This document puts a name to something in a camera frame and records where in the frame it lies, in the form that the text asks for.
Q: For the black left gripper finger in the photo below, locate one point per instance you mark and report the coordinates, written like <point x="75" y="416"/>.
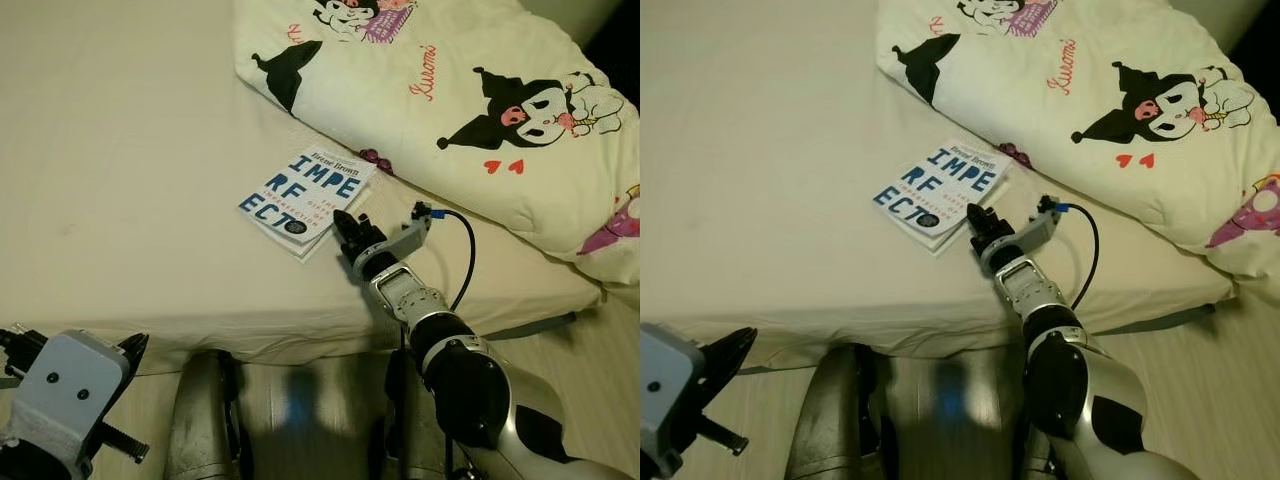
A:
<point x="135" y="355"/>
<point x="728" y="360"/>

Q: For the white book with blue letters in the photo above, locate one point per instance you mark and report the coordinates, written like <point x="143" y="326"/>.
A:
<point x="300" y="195"/>
<point x="935" y="190"/>

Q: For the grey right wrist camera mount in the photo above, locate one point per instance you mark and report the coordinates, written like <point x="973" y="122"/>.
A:
<point x="410" y="240"/>
<point x="1040" y="232"/>

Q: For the dark robot right leg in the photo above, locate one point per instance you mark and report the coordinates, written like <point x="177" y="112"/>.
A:
<point x="395" y="430"/>
<point x="1030" y="450"/>

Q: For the cream cartoon print blanket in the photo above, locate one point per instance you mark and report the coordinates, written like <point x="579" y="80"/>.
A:
<point x="360" y="110"/>
<point x="1010" y="100"/>

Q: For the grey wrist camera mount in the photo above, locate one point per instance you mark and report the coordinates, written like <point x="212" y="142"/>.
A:
<point x="70" y="390"/>
<point x="410" y="240"/>
<point x="670" y="400"/>
<point x="1040" y="232"/>

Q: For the beige bed mattress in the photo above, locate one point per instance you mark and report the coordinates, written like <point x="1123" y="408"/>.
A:
<point x="120" y="180"/>
<point x="760" y="180"/>

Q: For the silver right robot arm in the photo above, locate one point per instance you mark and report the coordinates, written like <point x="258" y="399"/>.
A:
<point x="470" y="380"/>
<point x="1075" y="380"/>

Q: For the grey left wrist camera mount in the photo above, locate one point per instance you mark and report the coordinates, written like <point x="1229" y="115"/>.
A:
<point x="670" y="400"/>
<point x="70" y="390"/>

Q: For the dark robot left leg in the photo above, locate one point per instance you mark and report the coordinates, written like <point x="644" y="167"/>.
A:
<point x="200" y="420"/>
<point x="830" y="420"/>

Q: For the dark robot leg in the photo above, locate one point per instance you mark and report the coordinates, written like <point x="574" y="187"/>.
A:
<point x="830" y="420"/>
<point x="200" y="420"/>
<point x="395" y="430"/>
<point x="1030" y="450"/>

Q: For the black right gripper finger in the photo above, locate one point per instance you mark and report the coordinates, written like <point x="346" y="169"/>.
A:
<point x="984" y="220"/>
<point x="349" y="225"/>

